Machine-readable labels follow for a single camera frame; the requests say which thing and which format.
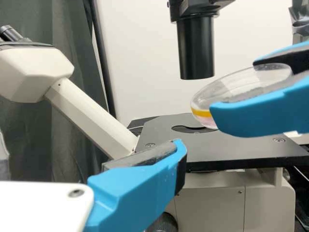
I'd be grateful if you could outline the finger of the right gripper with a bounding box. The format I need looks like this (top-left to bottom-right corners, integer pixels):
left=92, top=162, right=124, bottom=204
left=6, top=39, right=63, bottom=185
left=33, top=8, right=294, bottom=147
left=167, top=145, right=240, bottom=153
left=253, top=41, right=309, bottom=76
left=209, top=73, right=309, bottom=139

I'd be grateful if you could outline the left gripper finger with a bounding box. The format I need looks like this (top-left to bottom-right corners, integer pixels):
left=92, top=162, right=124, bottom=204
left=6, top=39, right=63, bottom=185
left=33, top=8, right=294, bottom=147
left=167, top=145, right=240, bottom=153
left=83, top=139, right=188, bottom=232

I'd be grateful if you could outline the cream microscope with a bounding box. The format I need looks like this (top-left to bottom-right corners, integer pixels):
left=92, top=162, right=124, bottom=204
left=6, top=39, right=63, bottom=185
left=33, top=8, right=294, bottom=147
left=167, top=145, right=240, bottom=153
left=0, top=0, right=309, bottom=232

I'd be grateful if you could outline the petri dish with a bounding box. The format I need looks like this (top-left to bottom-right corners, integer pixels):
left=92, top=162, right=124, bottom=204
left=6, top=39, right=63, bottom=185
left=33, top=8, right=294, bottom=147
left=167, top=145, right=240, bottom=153
left=190, top=63, right=293, bottom=129

